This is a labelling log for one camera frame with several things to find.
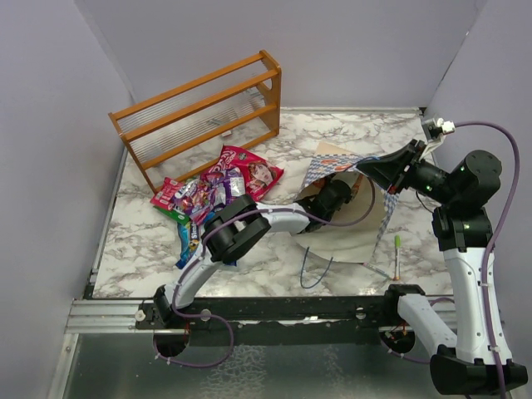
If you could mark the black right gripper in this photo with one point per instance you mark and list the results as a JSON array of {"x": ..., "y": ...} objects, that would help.
[{"x": 390, "y": 169}]

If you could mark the orange snack box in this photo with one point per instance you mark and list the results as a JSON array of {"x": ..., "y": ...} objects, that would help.
[{"x": 324, "y": 183}]

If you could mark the blue checkered paper bag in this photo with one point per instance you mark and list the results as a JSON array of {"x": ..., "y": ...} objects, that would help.
[{"x": 372, "y": 207}]

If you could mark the red pink snack bag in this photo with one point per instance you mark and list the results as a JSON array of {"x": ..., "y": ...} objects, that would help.
[{"x": 259, "y": 175}]

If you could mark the purple snack bag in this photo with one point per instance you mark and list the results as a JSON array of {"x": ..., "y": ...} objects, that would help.
[{"x": 226, "y": 186}]

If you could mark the pink berry candy packet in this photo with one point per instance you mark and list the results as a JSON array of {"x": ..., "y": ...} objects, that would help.
[{"x": 198, "y": 198}]

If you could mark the blue gummy snack bag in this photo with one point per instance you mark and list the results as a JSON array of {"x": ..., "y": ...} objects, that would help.
[{"x": 189, "y": 237}]

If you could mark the green snack bag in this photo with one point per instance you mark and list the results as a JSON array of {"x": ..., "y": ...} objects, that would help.
[{"x": 175, "y": 215}]

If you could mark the red candy packet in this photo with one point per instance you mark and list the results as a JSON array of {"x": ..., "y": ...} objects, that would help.
[{"x": 165, "y": 198}]

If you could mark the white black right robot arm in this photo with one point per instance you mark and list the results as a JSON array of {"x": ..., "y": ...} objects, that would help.
[{"x": 473, "y": 359}]

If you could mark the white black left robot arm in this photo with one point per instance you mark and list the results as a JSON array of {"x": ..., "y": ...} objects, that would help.
[{"x": 234, "y": 230}]

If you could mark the green marker pen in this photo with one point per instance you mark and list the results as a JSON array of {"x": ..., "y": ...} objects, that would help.
[{"x": 397, "y": 259}]

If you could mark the purple marker pen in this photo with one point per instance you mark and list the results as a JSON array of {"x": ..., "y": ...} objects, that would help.
[{"x": 378, "y": 271}]

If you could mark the orange wooden rack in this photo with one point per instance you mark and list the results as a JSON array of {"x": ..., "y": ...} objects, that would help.
[{"x": 238, "y": 104}]

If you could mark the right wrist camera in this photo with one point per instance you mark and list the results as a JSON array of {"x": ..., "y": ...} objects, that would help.
[{"x": 436, "y": 130}]

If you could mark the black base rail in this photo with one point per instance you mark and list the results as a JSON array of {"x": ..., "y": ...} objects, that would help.
[{"x": 265, "y": 321}]

